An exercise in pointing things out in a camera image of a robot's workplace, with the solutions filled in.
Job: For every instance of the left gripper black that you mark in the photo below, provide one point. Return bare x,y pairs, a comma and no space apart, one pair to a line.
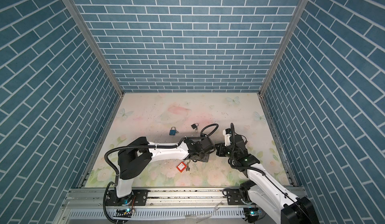
206,159

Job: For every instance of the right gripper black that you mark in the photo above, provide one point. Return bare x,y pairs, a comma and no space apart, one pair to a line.
220,150

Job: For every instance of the red padlock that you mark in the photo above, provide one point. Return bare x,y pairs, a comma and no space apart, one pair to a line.
183,166

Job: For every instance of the black padlock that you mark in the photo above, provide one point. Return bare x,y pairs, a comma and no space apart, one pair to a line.
195,126

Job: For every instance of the blue padlock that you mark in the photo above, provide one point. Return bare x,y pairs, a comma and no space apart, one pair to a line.
173,131

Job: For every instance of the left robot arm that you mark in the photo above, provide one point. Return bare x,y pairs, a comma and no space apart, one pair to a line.
134,158

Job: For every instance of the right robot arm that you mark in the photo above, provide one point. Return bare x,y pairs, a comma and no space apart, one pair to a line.
262,189

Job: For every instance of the right controller board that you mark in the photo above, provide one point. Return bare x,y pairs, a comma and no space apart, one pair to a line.
251,215

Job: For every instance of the controller board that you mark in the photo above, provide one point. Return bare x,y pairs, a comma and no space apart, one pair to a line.
123,213
251,215

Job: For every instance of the left controller board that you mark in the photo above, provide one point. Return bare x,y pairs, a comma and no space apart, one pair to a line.
123,213

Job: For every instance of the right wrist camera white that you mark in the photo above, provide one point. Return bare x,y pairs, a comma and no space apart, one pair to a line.
227,133

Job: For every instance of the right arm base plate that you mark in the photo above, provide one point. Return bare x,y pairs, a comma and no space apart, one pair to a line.
236,197

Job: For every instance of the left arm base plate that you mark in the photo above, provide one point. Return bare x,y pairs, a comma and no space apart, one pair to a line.
138,197

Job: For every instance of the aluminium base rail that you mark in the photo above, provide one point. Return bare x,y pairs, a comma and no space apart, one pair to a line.
195,204

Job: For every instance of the right corner aluminium post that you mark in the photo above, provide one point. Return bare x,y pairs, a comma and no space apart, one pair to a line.
282,47

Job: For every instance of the corner aluminium post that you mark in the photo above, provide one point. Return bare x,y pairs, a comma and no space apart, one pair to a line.
81,24
282,47

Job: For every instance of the left corner aluminium post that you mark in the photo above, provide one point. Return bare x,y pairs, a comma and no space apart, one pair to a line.
81,24

